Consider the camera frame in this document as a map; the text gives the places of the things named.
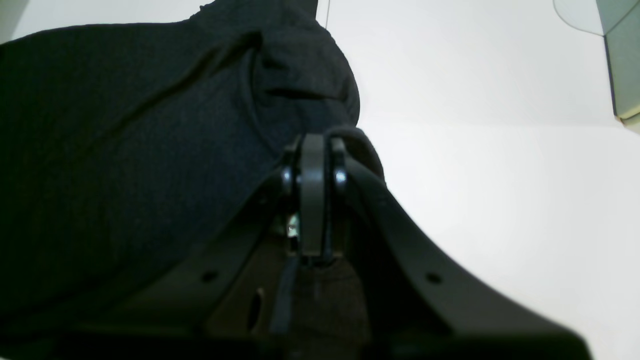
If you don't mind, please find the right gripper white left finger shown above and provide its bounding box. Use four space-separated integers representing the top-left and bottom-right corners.
75 134 329 360

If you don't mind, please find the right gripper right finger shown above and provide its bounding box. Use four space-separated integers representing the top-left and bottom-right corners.
329 137 592 360

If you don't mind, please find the black t-shirt with colourful print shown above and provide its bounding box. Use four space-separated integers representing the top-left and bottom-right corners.
0 0 384 343

